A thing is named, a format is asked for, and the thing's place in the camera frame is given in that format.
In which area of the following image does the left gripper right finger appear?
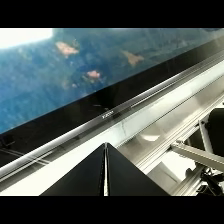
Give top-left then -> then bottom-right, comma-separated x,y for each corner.
106,142 -> 170,197

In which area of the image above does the black cable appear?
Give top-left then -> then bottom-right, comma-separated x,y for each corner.
197,167 -> 224,197

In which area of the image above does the silver frame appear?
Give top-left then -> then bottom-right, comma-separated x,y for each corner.
0,49 -> 224,197

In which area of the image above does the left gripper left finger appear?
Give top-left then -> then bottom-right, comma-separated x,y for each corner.
41,142 -> 107,197

